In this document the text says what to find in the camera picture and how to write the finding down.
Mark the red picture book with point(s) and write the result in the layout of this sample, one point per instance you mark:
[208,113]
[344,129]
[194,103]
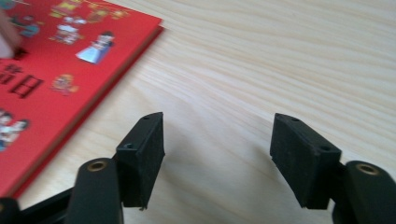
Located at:
[62,105]

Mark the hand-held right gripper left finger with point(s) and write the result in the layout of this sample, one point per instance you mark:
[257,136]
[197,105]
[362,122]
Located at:
[140,161]

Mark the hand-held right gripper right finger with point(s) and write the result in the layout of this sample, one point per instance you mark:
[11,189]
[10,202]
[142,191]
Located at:
[306,161]

